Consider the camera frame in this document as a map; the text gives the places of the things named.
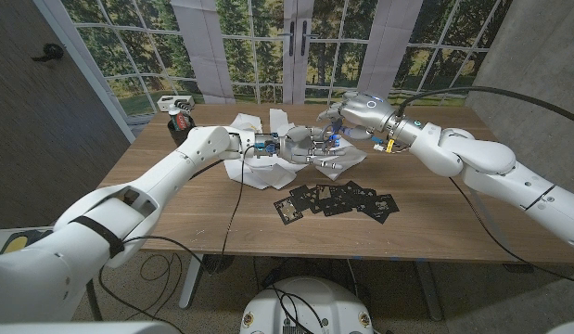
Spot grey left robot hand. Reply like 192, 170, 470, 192
253, 125, 348, 171

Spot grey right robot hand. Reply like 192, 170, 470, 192
316, 91, 427, 149

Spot orange handled scissors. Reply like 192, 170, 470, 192
319, 121, 344, 154

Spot white receipt paper strip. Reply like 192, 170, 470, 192
223, 108, 369, 191

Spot black playing card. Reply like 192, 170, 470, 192
313, 183, 338, 208
288, 184, 316, 212
360, 193, 401, 225
335, 183, 357, 201
320, 197, 355, 218
273, 196, 305, 226
340, 180, 378, 205

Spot printed forest window backdrop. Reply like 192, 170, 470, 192
33, 0, 515, 143

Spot dark brown mug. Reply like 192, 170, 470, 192
167, 115, 198, 148

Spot white red toothpaste tube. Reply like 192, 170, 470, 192
168, 104, 191, 132

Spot white power strip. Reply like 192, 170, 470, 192
157, 95, 196, 113

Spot black ribbed round object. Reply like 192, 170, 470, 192
201, 253, 236, 274

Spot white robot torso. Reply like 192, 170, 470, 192
239, 276, 375, 334

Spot white table leg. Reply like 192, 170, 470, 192
178, 252, 205, 310

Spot grey table leg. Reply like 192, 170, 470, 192
415, 260, 444, 322

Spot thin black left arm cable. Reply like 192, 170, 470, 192
98, 146, 255, 334

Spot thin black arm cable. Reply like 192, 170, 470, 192
447, 177, 574, 286
98, 146, 255, 334

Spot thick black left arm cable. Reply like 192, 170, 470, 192
84, 160, 225, 322

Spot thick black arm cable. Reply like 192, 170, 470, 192
395, 85, 574, 127
84, 160, 225, 322

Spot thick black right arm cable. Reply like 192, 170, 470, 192
395, 85, 574, 127

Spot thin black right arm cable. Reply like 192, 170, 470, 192
447, 177, 574, 286

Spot black torso cable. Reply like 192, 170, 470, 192
262, 285, 325, 334

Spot black wall hook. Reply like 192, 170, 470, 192
31, 43, 65, 63

